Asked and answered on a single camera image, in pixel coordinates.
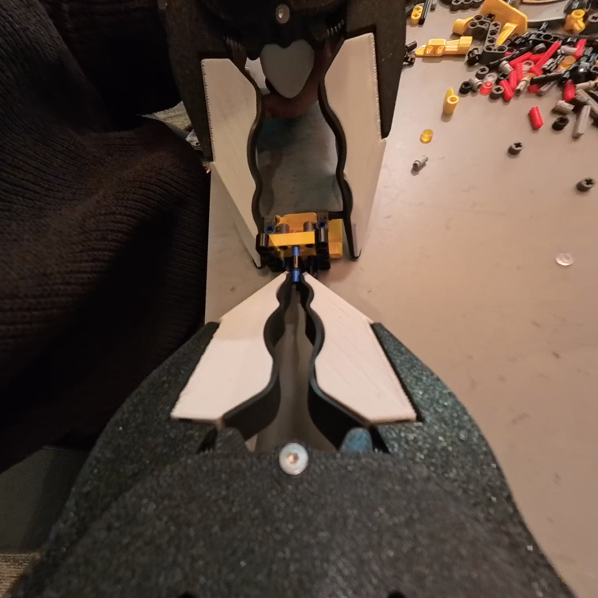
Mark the dark grey toy bush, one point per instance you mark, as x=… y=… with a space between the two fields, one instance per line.
x=585 y=184
x=515 y=148

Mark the yellow curved panel piece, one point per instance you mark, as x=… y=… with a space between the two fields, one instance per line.
x=444 y=46

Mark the clear round stud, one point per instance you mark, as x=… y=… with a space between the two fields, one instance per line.
x=565 y=259

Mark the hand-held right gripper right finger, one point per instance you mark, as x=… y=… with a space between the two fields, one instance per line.
x=359 y=373

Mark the small yellow toy brick assembly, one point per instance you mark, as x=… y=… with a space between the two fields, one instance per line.
x=292 y=238

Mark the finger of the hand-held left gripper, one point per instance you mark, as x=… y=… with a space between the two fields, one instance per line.
x=362 y=117
x=229 y=131

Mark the pile of toy building pieces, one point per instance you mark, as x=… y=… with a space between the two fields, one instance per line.
x=523 y=51

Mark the orange round stud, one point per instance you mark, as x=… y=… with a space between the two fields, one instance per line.
x=426 y=136

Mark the person's left hand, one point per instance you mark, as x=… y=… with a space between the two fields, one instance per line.
x=292 y=108

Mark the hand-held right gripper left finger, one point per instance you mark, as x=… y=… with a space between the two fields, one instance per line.
x=229 y=369

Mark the yellow tooth piece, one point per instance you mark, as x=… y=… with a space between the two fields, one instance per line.
x=451 y=102

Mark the blue connector pin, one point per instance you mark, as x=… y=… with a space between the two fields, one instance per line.
x=295 y=275

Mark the red toy pin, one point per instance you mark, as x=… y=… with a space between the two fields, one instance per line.
x=536 y=117

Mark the light grey toy pin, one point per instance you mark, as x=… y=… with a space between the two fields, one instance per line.
x=420 y=162

